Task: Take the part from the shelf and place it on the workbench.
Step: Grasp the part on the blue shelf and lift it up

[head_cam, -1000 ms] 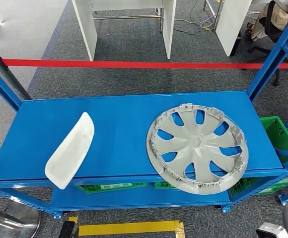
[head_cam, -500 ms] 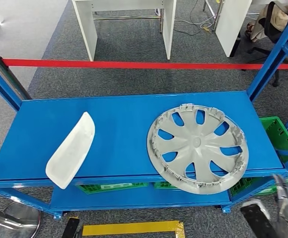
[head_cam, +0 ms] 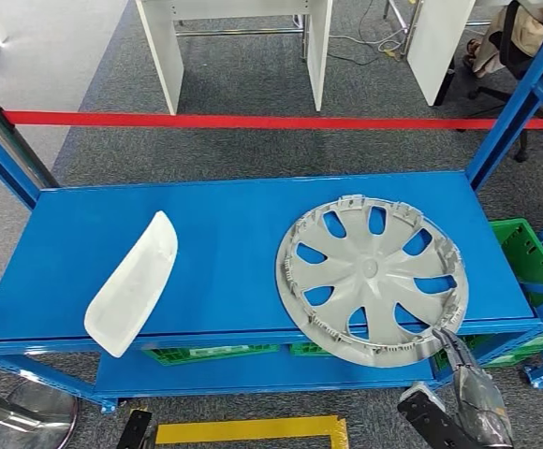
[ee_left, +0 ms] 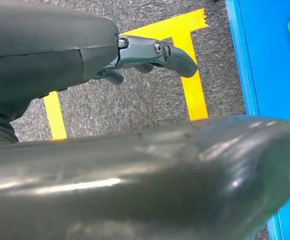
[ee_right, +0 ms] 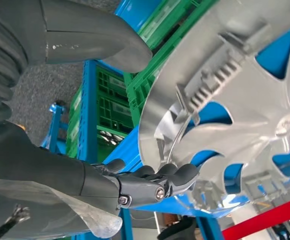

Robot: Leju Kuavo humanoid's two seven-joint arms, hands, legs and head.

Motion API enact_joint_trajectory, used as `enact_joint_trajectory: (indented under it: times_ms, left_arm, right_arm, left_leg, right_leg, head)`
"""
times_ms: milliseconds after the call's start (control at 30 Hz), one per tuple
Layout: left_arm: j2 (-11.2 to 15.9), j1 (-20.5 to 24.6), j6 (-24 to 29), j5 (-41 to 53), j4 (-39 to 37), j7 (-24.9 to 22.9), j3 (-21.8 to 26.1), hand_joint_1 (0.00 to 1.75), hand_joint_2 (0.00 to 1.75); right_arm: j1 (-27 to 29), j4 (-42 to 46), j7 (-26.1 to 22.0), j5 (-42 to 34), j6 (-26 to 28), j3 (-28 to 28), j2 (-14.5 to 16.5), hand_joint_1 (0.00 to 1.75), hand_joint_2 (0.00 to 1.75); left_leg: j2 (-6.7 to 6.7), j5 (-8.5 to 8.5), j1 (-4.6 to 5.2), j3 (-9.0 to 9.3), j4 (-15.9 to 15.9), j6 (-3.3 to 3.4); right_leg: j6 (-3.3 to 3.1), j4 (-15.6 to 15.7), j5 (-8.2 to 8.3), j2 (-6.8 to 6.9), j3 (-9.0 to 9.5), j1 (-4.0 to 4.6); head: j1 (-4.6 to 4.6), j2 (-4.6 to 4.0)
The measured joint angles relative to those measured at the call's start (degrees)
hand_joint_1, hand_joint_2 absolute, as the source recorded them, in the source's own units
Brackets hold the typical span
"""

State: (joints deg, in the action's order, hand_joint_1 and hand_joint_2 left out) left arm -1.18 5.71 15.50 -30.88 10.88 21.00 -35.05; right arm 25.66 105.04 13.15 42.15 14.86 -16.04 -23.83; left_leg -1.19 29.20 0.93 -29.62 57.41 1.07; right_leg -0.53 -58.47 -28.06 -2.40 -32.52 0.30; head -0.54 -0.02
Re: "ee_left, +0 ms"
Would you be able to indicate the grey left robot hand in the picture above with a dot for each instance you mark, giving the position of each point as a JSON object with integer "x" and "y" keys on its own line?
{"x": 47, "y": 49}

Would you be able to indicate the blue metal shelf rack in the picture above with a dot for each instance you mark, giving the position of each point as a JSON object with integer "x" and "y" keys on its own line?
{"x": 267, "y": 66}

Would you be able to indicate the yellow floor tape marking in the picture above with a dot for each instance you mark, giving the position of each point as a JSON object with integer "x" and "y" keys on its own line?
{"x": 195, "y": 99}

